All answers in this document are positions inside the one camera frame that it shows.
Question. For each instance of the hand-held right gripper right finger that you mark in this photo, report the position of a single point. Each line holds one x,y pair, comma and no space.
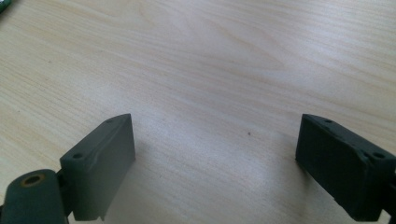
339,168

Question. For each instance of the green object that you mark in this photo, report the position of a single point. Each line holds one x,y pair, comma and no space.
3,4

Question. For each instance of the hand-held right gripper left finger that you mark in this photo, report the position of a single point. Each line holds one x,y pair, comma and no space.
99,168

